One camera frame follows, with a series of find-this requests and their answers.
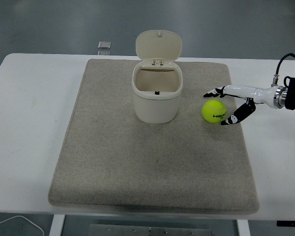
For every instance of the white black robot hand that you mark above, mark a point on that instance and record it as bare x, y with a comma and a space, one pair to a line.
245, 90

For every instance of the yellow tennis ball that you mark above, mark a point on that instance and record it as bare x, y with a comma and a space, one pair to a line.
214, 111

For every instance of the cream lidded plastic bin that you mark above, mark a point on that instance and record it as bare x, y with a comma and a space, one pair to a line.
156, 103

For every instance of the beige fabric mat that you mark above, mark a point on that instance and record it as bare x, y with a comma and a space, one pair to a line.
152, 159

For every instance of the white table leg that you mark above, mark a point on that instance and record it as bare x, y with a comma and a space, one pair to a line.
57, 225
243, 227

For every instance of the black table control panel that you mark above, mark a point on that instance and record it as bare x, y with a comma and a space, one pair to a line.
290, 223

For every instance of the silver metal floor plate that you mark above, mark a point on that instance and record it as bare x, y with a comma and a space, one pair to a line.
104, 44
104, 52

